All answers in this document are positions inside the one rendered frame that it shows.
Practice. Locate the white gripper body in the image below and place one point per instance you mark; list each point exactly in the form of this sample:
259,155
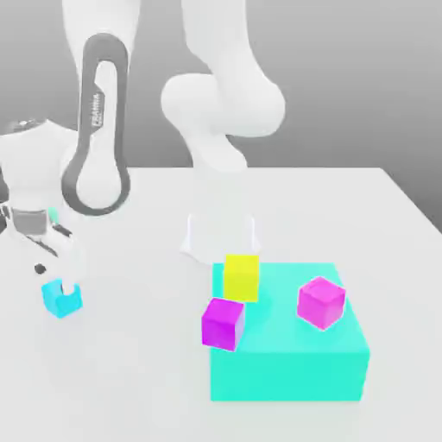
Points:
65,257

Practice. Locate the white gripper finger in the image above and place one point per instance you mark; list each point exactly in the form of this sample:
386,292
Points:
68,287

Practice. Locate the small blue cube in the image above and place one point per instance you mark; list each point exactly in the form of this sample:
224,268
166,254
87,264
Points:
66,306

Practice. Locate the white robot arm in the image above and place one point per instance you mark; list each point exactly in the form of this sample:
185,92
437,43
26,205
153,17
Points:
221,103

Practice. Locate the small magenta cube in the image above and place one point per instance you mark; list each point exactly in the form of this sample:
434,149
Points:
221,324
321,304

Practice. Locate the small yellow cube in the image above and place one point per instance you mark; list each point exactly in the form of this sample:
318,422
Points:
241,278

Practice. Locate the large turquoise box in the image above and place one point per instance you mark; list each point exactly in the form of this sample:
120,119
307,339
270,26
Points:
290,369

